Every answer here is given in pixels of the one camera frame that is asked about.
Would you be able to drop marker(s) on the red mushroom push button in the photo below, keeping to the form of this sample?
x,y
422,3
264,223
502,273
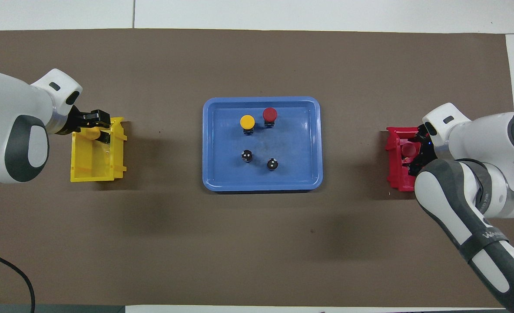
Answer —
x,y
409,150
270,114

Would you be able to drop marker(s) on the yellow mushroom push button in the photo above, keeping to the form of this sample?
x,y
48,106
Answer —
x,y
247,121
92,134

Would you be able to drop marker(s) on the black cylindrical switch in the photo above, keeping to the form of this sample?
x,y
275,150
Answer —
x,y
247,155
272,164

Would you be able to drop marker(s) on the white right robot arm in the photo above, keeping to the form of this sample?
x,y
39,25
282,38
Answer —
x,y
478,143

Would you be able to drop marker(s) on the yellow plastic bin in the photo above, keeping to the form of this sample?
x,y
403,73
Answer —
x,y
91,165

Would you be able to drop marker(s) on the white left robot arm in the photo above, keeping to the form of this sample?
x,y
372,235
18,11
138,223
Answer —
x,y
4,108

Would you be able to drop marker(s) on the red plastic bin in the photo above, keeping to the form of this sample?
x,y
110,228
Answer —
x,y
398,174

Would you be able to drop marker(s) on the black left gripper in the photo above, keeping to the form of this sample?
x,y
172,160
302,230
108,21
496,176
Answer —
x,y
81,121

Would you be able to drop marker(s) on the brown paper table mat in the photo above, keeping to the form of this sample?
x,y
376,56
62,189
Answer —
x,y
256,243

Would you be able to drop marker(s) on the blue plastic tray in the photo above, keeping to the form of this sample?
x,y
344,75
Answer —
x,y
296,143

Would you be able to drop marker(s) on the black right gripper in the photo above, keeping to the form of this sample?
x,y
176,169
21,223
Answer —
x,y
428,150

